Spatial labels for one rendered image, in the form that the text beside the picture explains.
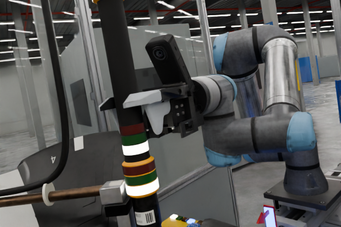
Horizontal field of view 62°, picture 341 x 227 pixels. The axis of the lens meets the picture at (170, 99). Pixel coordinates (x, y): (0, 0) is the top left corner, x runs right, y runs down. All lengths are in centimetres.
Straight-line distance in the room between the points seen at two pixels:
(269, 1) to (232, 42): 647
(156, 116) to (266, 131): 26
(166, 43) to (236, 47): 46
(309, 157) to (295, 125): 56
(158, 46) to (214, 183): 141
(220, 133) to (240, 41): 37
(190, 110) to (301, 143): 23
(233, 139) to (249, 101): 42
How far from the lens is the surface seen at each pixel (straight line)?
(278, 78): 69
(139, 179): 38
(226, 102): 59
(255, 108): 102
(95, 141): 56
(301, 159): 112
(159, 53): 46
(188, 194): 160
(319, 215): 117
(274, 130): 57
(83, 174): 52
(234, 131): 59
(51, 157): 57
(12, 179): 76
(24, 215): 72
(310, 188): 114
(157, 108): 38
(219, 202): 185
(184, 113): 46
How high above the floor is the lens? 150
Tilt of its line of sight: 3 degrees down
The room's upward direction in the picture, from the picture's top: 10 degrees counter-clockwise
